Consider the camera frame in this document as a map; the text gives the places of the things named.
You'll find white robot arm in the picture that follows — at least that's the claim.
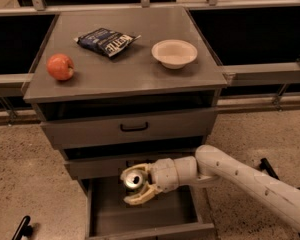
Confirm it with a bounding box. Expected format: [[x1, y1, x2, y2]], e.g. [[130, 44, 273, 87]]
[[120, 145, 300, 234]]

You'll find grey middle drawer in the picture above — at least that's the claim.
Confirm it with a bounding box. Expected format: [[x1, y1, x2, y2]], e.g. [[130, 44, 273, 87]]
[[65, 147, 195, 180]]

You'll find metal window railing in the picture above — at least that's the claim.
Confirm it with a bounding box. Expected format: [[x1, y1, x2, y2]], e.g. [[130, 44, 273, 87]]
[[0, 0, 300, 125]]

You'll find blue chip bag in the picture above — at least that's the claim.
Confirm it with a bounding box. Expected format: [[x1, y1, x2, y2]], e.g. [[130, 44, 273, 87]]
[[74, 28, 140, 58]]

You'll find grey open bottom drawer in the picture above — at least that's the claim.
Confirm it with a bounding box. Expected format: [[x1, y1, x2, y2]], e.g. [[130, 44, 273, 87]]
[[84, 176, 215, 240]]

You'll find black caster leg left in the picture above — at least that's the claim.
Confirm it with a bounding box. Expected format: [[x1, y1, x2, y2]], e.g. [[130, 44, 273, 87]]
[[11, 215, 33, 240]]

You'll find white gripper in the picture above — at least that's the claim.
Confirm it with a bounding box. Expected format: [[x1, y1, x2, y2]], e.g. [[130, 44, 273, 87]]
[[120, 158, 179, 206]]

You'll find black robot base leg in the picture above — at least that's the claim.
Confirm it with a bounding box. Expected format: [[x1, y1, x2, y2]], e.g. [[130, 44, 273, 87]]
[[259, 157, 300, 240]]

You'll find green soda can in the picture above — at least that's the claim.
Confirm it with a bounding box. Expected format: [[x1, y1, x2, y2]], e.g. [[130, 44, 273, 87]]
[[123, 169, 146, 193]]

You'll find red apple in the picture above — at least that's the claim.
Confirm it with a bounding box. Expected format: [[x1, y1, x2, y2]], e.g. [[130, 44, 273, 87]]
[[46, 54, 74, 81]]

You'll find white bowl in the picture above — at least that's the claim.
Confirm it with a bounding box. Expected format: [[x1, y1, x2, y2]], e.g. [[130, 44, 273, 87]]
[[151, 39, 198, 69]]

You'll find grey metal drawer cabinet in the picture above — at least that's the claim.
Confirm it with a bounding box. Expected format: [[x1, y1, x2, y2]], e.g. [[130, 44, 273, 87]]
[[23, 6, 228, 240]]

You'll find grey top drawer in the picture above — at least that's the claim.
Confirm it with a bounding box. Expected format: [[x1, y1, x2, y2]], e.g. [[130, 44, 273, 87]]
[[41, 108, 217, 149]]

